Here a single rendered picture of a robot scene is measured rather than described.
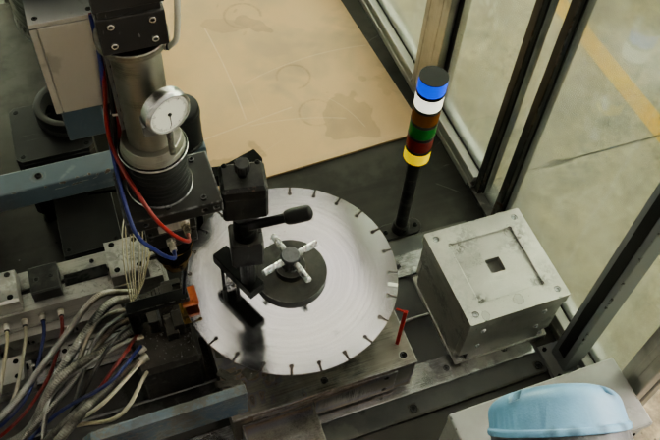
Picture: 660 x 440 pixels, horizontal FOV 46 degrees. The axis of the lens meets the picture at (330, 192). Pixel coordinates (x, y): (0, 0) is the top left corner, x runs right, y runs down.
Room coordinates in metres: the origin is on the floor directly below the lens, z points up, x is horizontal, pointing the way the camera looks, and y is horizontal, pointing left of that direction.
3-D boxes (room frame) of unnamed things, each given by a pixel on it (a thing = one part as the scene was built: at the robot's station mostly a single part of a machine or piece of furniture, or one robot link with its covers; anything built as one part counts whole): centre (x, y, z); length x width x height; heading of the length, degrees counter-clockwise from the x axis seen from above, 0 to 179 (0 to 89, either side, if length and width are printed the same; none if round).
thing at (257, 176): (0.56, 0.10, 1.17); 0.06 x 0.05 x 0.20; 105
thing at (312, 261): (0.62, 0.05, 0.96); 0.11 x 0.11 x 0.03
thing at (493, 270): (0.70, -0.28, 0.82); 0.18 x 0.18 x 0.15; 24
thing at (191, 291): (0.54, 0.23, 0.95); 0.10 x 0.03 x 0.07; 114
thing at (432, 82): (0.86, -0.14, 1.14); 0.05 x 0.04 x 0.03; 24
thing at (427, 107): (0.86, -0.14, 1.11); 0.05 x 0.04 x 0.03; 24
